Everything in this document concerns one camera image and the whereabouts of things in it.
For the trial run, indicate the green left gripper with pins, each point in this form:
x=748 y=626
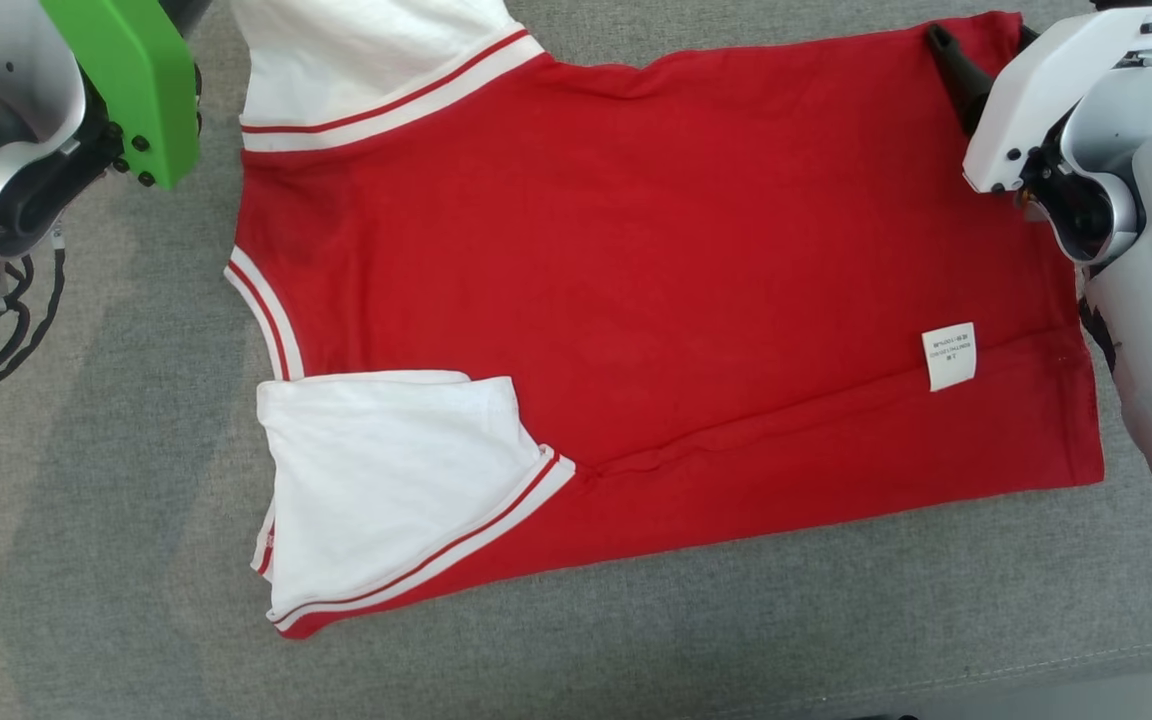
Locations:
x=136 y=80

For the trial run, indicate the red and white shirt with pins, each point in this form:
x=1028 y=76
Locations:
x=636 y=300

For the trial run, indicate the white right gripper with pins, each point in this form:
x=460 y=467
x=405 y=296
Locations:
x=1046 y=90

